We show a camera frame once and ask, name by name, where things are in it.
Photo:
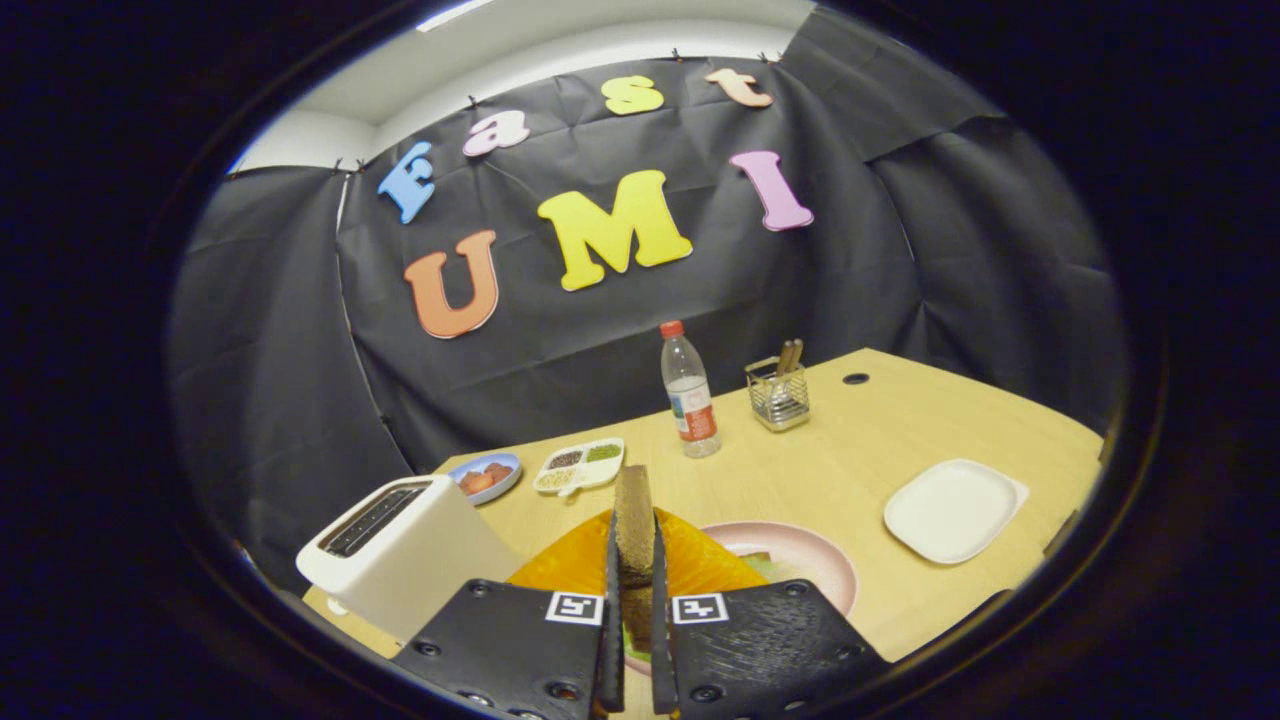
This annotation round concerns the red tomato slices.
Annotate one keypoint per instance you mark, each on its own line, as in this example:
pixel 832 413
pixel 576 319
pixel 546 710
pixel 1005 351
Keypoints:
pixel 480 480

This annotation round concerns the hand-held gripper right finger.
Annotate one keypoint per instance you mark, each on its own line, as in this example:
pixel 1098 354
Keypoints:
pixel 662 650

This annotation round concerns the black backdrop cloth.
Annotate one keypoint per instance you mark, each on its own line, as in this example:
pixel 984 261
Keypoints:
pixel 600 360

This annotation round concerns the blue round plate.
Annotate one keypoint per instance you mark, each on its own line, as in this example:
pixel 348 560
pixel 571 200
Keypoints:
pixel 505 492

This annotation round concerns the clear red-capped water bottle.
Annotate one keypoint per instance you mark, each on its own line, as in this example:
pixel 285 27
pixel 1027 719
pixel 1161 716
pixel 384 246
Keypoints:
pixel 690 390

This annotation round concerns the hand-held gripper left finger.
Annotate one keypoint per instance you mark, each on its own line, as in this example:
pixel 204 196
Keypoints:
pixel 612 650

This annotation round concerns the ceiling light panel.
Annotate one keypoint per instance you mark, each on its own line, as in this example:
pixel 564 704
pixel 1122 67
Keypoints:
pixel 450 14

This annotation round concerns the brown toasted bread slice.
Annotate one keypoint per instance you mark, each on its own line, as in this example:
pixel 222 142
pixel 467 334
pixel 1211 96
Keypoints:
pixel 635 530

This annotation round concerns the clear cutlery holder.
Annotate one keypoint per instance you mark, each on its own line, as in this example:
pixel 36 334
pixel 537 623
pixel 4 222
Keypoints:
pixel 780 405

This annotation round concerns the pink round plate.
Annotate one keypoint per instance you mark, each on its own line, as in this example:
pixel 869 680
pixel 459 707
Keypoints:
pixel 820 580

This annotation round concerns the white toaster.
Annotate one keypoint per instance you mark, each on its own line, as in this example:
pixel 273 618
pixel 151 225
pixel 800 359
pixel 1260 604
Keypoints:
pixel 430 560

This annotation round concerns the white rounded square plate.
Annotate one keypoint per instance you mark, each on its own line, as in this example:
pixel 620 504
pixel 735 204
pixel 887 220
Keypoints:
pixel 950 510

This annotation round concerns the white sectioned condiment dish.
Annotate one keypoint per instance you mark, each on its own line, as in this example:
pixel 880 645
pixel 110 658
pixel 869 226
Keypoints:
pixel 580 478

